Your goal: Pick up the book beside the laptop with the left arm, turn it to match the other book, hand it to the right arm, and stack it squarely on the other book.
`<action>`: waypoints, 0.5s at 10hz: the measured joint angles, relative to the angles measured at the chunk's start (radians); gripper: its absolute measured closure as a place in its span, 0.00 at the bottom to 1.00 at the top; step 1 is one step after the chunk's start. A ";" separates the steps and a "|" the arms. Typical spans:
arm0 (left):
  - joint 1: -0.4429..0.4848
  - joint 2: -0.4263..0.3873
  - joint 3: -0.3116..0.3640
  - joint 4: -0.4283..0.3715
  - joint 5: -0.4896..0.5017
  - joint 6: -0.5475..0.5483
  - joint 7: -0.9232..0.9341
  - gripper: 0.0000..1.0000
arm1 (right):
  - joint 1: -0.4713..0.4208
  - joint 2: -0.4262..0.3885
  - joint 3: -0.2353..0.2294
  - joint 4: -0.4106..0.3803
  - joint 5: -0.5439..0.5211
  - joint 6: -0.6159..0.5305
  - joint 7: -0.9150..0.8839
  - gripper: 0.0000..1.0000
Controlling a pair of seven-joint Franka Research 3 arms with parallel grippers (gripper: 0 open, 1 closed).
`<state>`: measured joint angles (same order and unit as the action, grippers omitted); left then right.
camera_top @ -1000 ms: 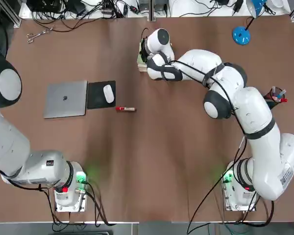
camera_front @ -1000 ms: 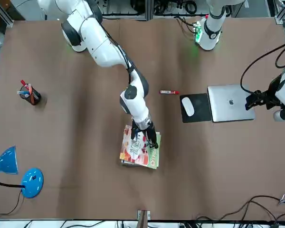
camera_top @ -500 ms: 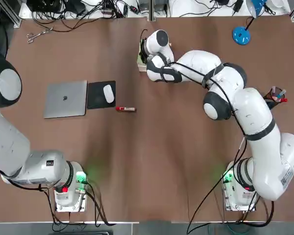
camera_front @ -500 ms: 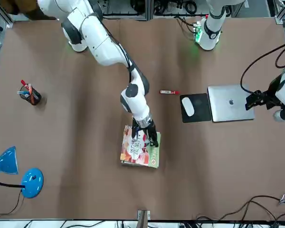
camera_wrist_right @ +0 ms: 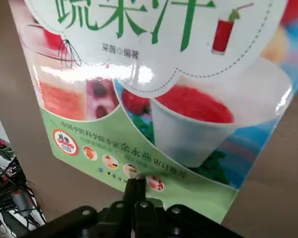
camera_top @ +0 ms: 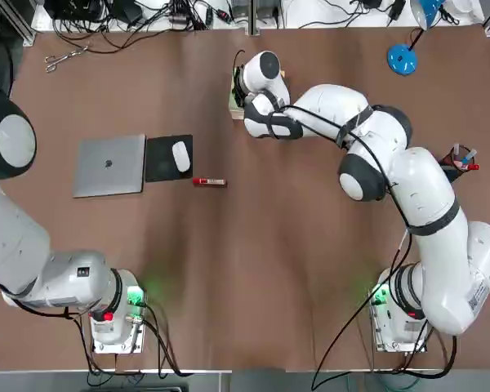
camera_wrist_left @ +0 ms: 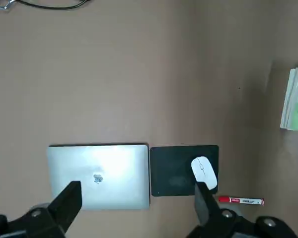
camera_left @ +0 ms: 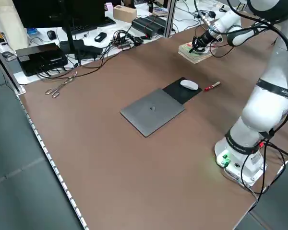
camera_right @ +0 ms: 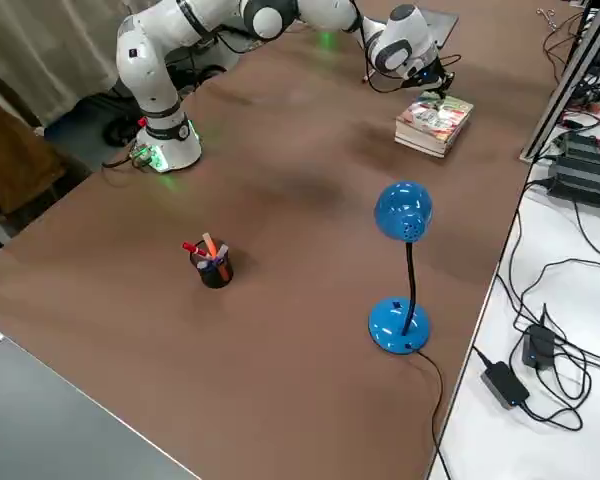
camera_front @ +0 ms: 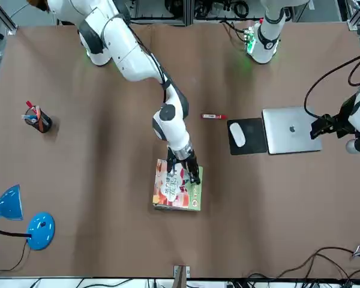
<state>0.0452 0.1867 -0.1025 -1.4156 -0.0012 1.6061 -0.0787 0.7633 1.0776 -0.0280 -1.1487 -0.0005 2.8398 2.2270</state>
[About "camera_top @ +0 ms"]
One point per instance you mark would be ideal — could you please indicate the colourful green cover book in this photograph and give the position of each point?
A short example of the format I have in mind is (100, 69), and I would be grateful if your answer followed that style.
(232, 100)

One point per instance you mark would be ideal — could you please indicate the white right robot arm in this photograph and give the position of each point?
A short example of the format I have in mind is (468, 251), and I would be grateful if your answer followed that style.
(433, 196)

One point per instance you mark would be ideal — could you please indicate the silver metal scissors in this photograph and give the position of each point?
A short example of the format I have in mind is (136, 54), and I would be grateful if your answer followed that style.
(67, 57)

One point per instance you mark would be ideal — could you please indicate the black mouse mat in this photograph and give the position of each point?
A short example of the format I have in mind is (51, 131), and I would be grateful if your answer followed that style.
(159, 159)

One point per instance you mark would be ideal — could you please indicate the red marker white label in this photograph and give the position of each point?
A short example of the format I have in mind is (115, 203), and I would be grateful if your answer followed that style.
(210, 182)

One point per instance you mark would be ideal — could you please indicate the black ribbed power supply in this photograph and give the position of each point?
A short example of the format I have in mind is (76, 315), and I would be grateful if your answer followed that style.
(241, 8)
(267, 8)

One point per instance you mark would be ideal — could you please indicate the long black power adapter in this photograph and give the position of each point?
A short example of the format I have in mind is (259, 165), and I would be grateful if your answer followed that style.
(397, 10)

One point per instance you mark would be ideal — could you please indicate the aluminium frame post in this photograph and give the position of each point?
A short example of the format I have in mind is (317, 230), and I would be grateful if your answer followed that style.
(254, 16)

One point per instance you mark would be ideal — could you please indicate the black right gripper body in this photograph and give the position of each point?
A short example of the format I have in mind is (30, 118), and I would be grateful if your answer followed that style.
(241, 83)

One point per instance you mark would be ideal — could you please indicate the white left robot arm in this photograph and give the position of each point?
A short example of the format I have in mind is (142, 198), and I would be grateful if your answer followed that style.
(16, 253)

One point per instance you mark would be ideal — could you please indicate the blue desk lamp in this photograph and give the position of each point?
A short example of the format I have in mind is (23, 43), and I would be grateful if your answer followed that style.
(402, 59)

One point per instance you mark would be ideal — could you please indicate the black charger block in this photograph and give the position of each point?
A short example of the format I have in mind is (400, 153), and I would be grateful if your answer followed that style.
(371, 3)

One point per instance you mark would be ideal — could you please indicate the plain red marker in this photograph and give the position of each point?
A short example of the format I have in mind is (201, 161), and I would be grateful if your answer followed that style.
(471, 167)

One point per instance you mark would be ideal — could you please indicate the black mesh pen holder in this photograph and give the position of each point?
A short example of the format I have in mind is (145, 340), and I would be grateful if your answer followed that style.
(453, 173)

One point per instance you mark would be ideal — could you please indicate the black usb hub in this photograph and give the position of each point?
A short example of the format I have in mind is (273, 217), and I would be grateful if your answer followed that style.
(179, 17)

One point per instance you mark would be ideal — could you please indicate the white computer mouse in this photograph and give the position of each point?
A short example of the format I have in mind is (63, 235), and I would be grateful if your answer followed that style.
(181, 156)

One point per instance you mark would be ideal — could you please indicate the blue pen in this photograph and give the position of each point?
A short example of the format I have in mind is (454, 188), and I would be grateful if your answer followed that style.
(469, 154)

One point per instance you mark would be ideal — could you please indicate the grey closed laptop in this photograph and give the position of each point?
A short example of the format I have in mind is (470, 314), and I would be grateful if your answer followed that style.
(108, 165)

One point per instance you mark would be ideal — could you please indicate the black dock box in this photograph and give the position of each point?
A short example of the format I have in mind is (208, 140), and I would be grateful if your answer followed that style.
(73, 8)

